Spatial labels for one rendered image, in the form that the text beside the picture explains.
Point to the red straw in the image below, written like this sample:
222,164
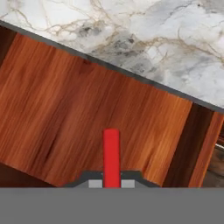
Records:
111,157

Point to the open wooden drawer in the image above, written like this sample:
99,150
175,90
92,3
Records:
73,116

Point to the wooden cupboard front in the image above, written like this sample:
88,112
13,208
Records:
207,151

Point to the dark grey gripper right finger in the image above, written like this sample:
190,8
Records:
130,183

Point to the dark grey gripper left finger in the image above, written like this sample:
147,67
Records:
92,183

